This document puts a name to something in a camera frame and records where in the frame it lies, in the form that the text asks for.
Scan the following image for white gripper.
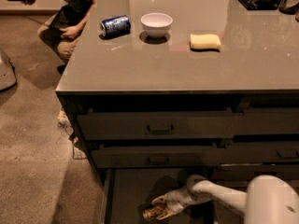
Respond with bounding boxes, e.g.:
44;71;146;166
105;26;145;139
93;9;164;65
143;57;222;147
151;187;194;220

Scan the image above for orange soda can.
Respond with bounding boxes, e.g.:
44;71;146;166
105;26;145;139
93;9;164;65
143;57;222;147
142;203;166;221

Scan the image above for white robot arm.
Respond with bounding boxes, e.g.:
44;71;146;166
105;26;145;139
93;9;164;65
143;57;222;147
151;175;299;224

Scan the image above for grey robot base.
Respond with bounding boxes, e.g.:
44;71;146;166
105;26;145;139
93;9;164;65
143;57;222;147
0;48;17;91

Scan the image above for open bottom drawer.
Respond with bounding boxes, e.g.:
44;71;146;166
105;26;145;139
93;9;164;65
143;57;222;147
100;168;218;224

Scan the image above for right middle drawer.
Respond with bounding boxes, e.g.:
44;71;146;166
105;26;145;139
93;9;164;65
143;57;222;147
222;141;299;163

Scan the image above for dark counter cabinet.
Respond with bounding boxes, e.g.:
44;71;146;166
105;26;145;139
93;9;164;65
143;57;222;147
57;0;299;179

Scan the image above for right top drawer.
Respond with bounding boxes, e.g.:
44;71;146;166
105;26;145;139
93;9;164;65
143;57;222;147
238;108;299;134

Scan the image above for blue soda can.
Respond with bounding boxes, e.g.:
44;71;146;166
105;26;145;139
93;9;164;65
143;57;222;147
100;15;131;37

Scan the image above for yellow sponge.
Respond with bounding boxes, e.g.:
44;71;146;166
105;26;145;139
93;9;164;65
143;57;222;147
190;34;221;50

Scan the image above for white ceramic bowl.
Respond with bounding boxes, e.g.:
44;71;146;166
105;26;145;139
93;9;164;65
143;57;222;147
140;13;173;38

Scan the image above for person in khaki pants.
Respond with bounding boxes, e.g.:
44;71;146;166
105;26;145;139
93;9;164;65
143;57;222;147
23;0;97;74

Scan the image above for dark object top right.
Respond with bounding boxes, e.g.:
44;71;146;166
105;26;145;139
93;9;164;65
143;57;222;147
278;0;299;15

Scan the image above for middle drawer with handle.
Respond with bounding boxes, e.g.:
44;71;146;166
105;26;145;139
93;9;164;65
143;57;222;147
91;146;225;168

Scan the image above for drawer with handle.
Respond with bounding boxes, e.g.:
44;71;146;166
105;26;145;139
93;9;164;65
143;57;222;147
77;111;243;140
91;146;225;168

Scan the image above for wire rack on floor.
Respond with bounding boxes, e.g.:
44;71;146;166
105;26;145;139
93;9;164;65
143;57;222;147
57;108;87;160

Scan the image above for top drawer with handle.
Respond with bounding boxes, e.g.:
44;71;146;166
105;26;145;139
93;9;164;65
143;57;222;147
77;111;243;140

